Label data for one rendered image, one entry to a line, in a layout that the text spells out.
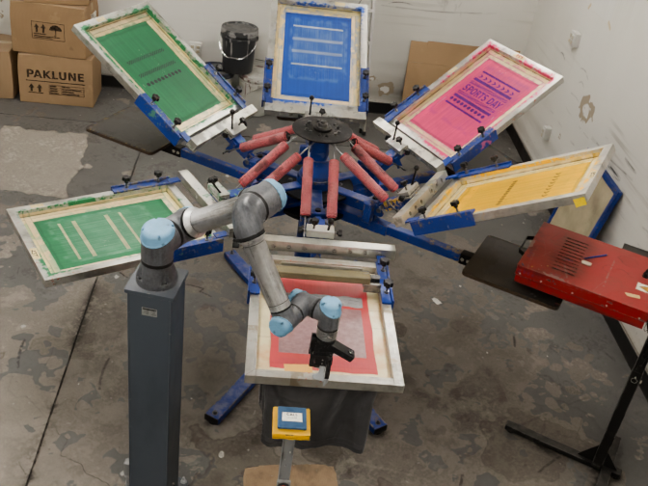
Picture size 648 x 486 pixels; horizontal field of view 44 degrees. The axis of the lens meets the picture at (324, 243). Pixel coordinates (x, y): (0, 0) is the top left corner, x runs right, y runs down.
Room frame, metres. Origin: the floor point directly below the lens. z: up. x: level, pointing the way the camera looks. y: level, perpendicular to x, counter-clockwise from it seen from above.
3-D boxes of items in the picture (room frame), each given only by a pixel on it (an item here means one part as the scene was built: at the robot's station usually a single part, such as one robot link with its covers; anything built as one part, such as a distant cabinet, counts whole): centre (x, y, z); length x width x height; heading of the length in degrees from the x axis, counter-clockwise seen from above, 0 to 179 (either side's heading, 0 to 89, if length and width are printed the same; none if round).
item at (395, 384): (2.60, -0.03, 0.97); 0.79 x 0.58 x 0.04; 7
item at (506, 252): (3.38, -0.53, 0.91); 1.34 x 0.40 x 0.08; 67
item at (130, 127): (3.91, 0.70, 0.91); 1.34 x 0.40 x 0.08; 67
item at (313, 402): (2.31, -0.07, 0.74); 0.45 x 0.03 x 0.43; 97
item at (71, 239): (3.11, 0.82, 1.05); 1.08 x 0.61 x 0.23; 127
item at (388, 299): (2.87, -0.28, 0.97); 0.30 x 0.05 x 0.07; 7
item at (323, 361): (2.22, -0.05, 1.12); 0.09 x 0.08 x 0.12; 97
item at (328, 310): (2.23, -0.05, 1.28); 0.09 x 0.08 x 0.11; 64
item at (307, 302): (2.25, 0.04, 1.28); 0.11 x 0.11 x 0.08; 64
